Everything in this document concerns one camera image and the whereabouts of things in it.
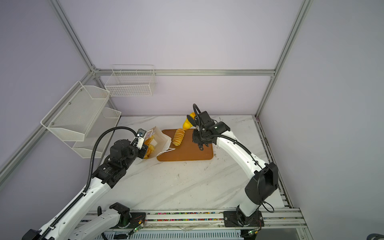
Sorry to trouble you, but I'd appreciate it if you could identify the yellow oblong fake bread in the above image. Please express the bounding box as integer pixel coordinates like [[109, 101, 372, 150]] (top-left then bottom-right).
[[183, 113, 197, 131]]

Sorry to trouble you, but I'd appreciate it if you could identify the yellow ridged fake bread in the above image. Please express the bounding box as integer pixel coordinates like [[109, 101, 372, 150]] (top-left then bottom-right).
[[172, 129, 186, 147]]

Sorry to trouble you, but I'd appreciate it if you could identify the cartoon animal paper gift bag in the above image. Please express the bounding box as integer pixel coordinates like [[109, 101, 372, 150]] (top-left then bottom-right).
[[145, 127, 176, 159]]

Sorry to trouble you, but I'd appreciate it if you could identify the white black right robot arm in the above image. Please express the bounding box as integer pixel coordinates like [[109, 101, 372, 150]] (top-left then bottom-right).
[[186, 108, 279, 227]]

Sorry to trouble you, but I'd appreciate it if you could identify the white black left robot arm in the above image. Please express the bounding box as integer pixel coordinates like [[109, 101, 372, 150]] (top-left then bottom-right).
[[22, 140, 148, 240]]

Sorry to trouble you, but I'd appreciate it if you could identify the brown rectangular tray mat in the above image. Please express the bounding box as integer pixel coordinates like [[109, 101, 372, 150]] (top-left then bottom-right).
[[157, 129, 214, 162]]

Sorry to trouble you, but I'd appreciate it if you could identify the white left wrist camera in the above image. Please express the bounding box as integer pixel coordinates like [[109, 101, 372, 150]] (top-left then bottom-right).
[[134, 129, 147, 150]]

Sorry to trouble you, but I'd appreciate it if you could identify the white mesh wall shelf lower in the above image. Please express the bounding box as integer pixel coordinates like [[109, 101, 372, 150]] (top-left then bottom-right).
[[72, 108, 121, 159]]

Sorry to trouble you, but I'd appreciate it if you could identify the white mesh wall shelf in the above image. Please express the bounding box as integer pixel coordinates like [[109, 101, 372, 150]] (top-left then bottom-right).
[[72, 108, 121, 159], [41, 81, 110, 142]]

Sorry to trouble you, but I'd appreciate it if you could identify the white wire wall basket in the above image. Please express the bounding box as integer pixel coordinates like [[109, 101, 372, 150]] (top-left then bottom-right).
[[105, 65, 157, 97]]

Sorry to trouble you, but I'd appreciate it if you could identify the white mesh wall shelf upper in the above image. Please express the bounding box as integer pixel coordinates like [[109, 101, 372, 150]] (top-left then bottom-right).
[[41, 81, 110, 142]]

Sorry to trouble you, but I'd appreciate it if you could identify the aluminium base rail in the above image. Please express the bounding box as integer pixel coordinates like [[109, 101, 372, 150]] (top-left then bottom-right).
[[53, 208, 313, 240]]

